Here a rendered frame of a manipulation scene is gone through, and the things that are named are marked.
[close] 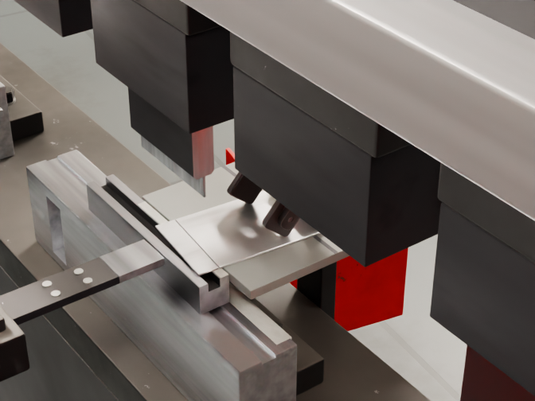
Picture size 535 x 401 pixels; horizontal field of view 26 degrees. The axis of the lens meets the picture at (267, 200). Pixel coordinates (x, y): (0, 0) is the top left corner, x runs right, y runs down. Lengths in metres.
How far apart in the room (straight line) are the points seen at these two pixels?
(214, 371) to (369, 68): 0.70
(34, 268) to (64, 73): 2.34
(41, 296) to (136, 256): 0.09
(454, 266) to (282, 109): 0.16
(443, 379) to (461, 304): 1.76
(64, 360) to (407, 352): 1.33
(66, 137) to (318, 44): 1.15
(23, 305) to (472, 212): 0.47
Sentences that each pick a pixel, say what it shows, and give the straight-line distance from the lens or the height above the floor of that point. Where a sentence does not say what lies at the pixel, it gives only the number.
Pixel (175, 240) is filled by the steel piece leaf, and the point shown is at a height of 1.00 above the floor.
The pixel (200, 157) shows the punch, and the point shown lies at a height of 1.12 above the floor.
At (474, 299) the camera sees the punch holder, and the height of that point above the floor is 1.21.
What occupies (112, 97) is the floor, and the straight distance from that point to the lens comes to 3.39.
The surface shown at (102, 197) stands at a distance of 1.11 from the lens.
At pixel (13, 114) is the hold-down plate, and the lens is 1.46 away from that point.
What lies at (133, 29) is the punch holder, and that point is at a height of 1.23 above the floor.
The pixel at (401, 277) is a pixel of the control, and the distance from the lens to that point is 1.46.
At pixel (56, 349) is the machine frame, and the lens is 1.25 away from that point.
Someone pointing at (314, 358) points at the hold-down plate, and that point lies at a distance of 1.06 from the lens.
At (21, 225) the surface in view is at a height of 0.88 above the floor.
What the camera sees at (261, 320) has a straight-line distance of 1.00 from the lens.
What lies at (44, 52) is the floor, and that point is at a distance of 3.69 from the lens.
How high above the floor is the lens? 1.60
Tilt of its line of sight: 34 degrees down
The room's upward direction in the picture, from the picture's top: straight up
